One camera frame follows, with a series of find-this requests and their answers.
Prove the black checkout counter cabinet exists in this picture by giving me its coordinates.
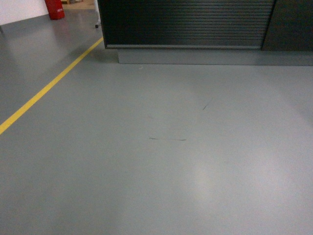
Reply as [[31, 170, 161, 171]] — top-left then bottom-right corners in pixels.
[[98, 0, 313, 66]]

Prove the red fire extinguisher box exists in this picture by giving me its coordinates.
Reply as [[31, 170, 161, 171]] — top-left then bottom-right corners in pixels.
[[45, 0, 65, 20]]

